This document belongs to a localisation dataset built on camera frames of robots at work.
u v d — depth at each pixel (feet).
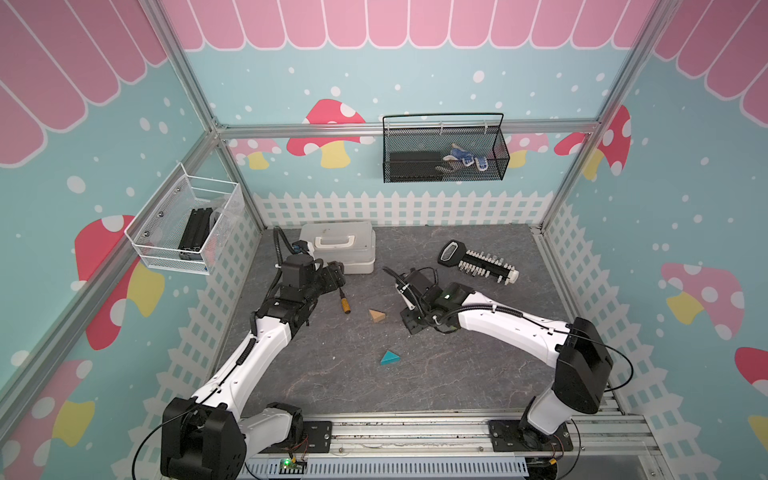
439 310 1.88
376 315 3.09
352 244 3.27
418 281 2.07
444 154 2.98
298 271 1.96
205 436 1.27
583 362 1.41
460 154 2.94
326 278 2.39
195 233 2.29
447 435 2.50
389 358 2.80
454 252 3.64
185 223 2.37
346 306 3.18
